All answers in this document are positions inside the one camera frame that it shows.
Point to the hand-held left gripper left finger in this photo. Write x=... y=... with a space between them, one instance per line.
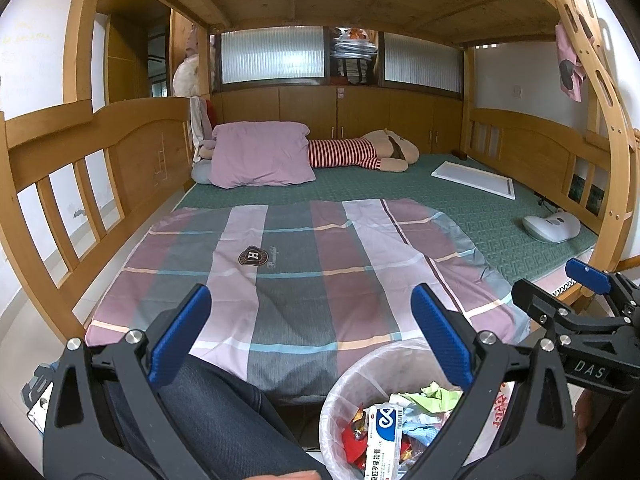
x=180 y=335

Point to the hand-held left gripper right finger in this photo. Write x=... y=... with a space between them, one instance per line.
x=442 y=335

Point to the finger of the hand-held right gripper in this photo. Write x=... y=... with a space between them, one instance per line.
x=587 y=275
x=537 y=302

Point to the light green wrapper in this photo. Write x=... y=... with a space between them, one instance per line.
x=442 y=395

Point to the white trash bin with litter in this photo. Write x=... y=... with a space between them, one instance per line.
x=380 y=360

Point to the white and blue medicine box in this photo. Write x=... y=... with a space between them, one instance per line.
x=382 y=435

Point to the red wrapper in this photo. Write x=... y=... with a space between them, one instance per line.
x=356 y=440

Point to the white mesh waste bin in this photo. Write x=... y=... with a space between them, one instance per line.
x=330 y=435

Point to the person's right forearm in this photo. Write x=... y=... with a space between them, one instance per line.
x=587 y=420

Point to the white massager device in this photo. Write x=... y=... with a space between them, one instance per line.
x=550 y=227

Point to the person's leg in jeans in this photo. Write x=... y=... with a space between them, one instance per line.
x=225 y=420

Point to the green bed mat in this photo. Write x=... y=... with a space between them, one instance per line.
x=450 y=210

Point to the plaid blanket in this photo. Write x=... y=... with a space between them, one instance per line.
x=300 y=285

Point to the white flat board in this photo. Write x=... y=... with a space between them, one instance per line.
x=475 y=180

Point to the grey plastic object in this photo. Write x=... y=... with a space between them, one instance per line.
x=40 y=395

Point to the curved wooden ladder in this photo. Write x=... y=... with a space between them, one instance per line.
x=617 y=125

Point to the grey blue cushion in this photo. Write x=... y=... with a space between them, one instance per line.
x=201 y=172

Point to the purple pillow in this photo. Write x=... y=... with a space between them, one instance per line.
x=260 y=155

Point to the striped plush toy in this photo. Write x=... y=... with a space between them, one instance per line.
x=340 y=152

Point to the pink hanging cloth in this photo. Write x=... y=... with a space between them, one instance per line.
x=570 y=65

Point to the grey white garment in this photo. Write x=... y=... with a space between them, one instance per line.
x=200 y=120

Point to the red cloth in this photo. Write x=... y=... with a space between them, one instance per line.
x=212 y=112

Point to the white fluffy plush toy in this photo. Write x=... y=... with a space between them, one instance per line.
x=186 y=76

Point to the wooden cabinets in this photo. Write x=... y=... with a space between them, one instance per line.
x=310 y=110

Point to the frosted window panel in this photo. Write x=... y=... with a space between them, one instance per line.
x=422 y=62
x=272 y=55

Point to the striped tote bag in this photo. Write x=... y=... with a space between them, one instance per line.
x=352 y=71

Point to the wooden wardrobe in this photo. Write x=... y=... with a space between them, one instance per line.
x=120 y=60

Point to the stack of plastic packs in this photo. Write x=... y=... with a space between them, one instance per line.
x=354 y=44

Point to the wooden bunk bed frame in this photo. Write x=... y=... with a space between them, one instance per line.
x=140 y=140

